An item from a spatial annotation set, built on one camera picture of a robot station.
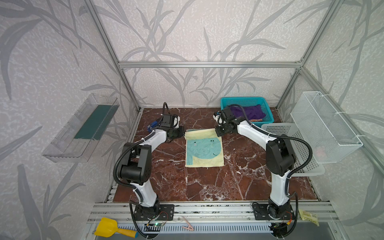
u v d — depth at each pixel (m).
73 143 0.64
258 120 1.11
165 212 0.72
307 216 0.71
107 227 0.71
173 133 0.82
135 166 0.48
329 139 0.62
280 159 0.52
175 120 0.81
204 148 0.97
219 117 0.85
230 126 0.70
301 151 0.92
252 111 1.12
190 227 0.69
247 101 1.16
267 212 0.73
